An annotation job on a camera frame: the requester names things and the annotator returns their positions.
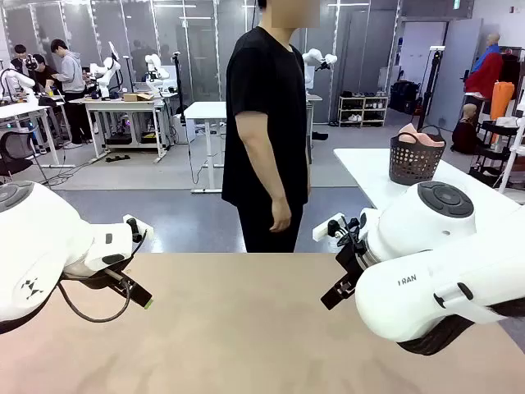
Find black office chair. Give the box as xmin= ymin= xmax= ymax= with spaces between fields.
xmin=0 ymin=130 xmax=53 ymax=194

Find seated mannequin in dark red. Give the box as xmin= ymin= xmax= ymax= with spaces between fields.
xmin=451 ymin=103 xmax=484 ymax=155

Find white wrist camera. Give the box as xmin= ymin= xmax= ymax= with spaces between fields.
xmin=312 ymin=213 xmax=345 ymax=242
xmin=122 ymin=213 xmax=155 ymax=243

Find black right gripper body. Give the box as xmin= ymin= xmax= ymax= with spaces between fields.
xmin=335 ymin=241 xmax=370 ymax=284

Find mannequin in red blue garment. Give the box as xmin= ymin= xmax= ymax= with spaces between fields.
xmin=464 ymin=32 xmax=505 ymax=99

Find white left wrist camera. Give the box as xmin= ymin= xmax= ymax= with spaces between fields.
xmin=122 ymin=213 xmax=155 ymax=243

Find person in black t-shirt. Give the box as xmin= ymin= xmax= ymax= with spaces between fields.
xmin=221 ymin=0 xmax=322 ymax=254

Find bystander in black shirt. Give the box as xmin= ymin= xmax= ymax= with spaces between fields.
xmin=31 ymin=53 xmax=63 ymax=96

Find large white table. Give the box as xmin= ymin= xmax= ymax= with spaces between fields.
xmin=333 ymin=147 xmax=525 ymax=214

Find pink towel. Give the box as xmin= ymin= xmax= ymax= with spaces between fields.
xmin=398 ymin=124 xmax=446 ymax=149

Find person's right hand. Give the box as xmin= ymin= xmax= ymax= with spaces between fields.
xmin=269 ymin=195 xmax=293 ymax=234

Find black camera pole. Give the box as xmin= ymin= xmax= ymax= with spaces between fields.
xmin=171 ymin=51 xmax=186 ymax=117

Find person's right forearm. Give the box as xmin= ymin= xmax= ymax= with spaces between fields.
xmin=240 ymin=135 xmax=293 ymax=204

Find white shoe rack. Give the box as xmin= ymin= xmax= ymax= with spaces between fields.
xmin=338 ymin=94 xmax=390 ymax=127

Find orange fabric roll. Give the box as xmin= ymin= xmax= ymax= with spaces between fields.
xmin=490 ymin=80 xmax=516 ymax=122

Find long white robot desk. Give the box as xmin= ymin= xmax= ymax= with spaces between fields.
xmin=68 ymin=96 xmax=168 ymax=164

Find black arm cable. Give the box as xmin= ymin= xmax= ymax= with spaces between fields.
xmin=396 ymin=303 xmax=525 ymax=356
xmin=0 ymin=268 xmax=133 ymax=336

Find black bags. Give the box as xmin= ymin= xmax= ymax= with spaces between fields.
xmin=388 ymin=80 xmax=420 ymax=115

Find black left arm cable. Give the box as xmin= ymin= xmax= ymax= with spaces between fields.
xmin=0 ymin=268 xmax=133 ymax=336

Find white desk with equipment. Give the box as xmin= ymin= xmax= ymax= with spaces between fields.
xmin=0 ymin=102 xmax=77 ymax=169

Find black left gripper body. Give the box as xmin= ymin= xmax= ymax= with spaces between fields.
xmin=60 ymin=266 xmax=133 ymax=291

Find black utility cart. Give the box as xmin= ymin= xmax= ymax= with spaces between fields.
xmin=469 ymin=118 xmax=525 ymax=190

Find small white standing desk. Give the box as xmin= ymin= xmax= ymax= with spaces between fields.
xmin=184 ymin=101 xmax=229 ymax=195

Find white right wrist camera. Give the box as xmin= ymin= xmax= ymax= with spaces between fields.
xmin=312 ymin=213 xmax=345 ymax=242

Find dark grey perforated basket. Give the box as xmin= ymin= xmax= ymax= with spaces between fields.
xmin=388 ymin=125 xmax=448 ymax=186

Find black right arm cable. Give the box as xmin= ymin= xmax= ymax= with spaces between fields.
xmin=396 ymin=303 xmax=525 ymax=356

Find white rack frame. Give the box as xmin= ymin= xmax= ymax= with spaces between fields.
xmin=498 ymin=104 xmax=525 ymax=195

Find black tripod with white top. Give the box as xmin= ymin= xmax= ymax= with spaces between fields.
xmin=416 ymin=45 xmax=447 ymax=131

